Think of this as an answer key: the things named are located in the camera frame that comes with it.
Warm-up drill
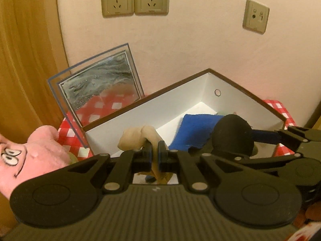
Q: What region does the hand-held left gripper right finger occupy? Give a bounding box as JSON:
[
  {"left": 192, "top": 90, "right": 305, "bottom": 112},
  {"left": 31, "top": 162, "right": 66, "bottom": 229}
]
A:
[{"left": 158, "top": 141, "right": 249, "bottom": 194}]

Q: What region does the red white checkered tablecloth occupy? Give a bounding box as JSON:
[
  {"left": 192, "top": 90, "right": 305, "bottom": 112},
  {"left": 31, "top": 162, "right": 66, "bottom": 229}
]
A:
[{"left": 57, "top": 92, "right": 297, "bottom": 157}]

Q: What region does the single wall socket plate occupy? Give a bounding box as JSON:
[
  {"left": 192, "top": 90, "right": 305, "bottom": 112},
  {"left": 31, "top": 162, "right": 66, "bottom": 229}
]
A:
[{"left": 242, "top": 0, "right": 270, "bottom": 35}]

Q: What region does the wooden door panel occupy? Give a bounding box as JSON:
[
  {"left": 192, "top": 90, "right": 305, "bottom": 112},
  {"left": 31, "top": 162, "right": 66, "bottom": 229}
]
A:
[{"left": 0, "top": 0, "right": 69, "bottom": 231}]

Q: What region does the black round pad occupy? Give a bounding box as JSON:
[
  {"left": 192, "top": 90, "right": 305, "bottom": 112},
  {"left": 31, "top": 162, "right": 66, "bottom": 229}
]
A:
[{"left": 212, "top": 114, "right": 255, "bottom": 156}]

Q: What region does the beige plush toy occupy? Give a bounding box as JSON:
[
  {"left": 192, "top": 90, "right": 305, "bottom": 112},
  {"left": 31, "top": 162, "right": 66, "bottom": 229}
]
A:
[{"left": 118, "top": 125, "right": 176, "bottom": 184}]

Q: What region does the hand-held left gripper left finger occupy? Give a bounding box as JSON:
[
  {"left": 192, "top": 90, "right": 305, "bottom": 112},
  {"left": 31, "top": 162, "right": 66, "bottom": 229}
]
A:
[{"left": 66, "top": 141, "right": 153, "bottom": 194}]

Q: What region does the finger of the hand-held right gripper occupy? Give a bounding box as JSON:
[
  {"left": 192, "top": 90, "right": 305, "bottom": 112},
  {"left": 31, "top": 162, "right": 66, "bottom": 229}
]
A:
[
  {"left": 234, "top": 153, "right": 302, "bottom": 172},
  {"left": 250, "top": 125, "right": 321, "bottom": 146}
]

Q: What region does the blue grey soft cloth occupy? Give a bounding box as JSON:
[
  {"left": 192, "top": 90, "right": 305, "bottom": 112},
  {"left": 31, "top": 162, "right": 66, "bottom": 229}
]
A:
[{"left": 168, "top": 114, "right": 226, "bottom": 156}]

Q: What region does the pink starfish plush toy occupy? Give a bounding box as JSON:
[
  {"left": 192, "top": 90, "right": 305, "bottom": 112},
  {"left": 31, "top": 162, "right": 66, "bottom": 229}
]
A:
[{"left": 0, "top": 125, "right": 79, "bottom": 199}]

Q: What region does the brown box with white inside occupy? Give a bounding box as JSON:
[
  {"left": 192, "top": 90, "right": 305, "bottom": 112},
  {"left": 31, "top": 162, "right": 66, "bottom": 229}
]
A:
[{"left": 82, "top": 68, "right": 285, "bottom": 159}]

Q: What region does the clear picture frame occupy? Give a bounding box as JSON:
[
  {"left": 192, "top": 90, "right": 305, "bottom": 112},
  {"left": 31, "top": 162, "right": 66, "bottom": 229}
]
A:
[{"left": 47, "top": 42, "right": 145, "bottom": 149}]

